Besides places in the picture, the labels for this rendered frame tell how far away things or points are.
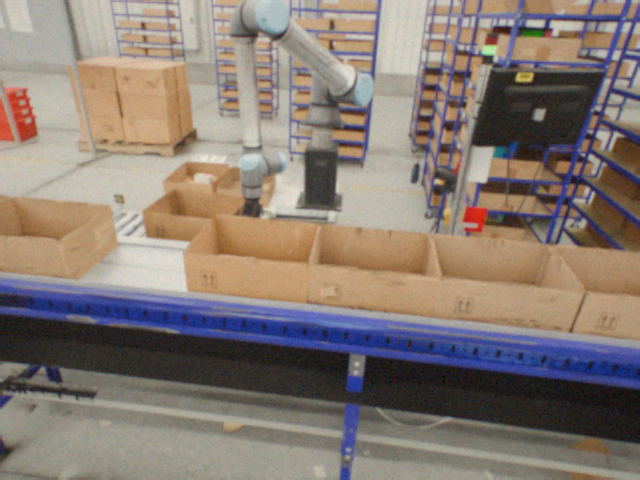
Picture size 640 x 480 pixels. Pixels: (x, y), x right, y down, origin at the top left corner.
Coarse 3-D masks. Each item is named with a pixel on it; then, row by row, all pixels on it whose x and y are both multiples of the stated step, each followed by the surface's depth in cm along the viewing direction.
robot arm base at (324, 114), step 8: (312, 104) 220; (320, 104) 218; (328, 104) 217; (336, 104) 220; (312, 112) 221; (320, 112) 218; (328, 112) 218; (336, 112) 221; (312, 120) 220; (320, 120) 219; (328, 120) 219; (336, 120) 221
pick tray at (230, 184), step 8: (232, 168) 267; (224, 176) 250; (232, 176) 269; (240, 176) 270; (272, 176) 254; (224, 184) 251; (232, 184) 265; (240, 184) 266; (264, 184) 267; (272, 184) 251; (224, 192) 234; (232, 192) 234; (240, 192) 234; (264, 192) 234; (272, 192) 253; (264, 200) 236
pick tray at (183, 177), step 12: (180, 168) 264; (192, 168) 275; (204, 168) 274; (216, 168) 274; (228, 168) 270; (168, 180) 247; (180, 180) 265; (192, 180) 268; (216, 180) 246; (216, 192) 247
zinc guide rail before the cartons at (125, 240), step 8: (120, 240) 170; (128, 240) 170; (136, 240) 170; (144, 240) 170; (152, 240) 171; (160, 240) 171; (168, 240) 171; (168, 248) 167; (176, 248) 167; (184, 248) 166
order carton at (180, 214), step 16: (176, 192) 213; (192, 192) 211; (208, 192) 210; (144, 208) 190; (160, 208) 202; (176, 208) 216; (192, 208) 216; (208, 208) 214; (224, 208) 212; (240, 208) 196; (144, 224) 190; (160, 224) 189; (176, 224) 187; (192, 224) 185; (176, 240) 191
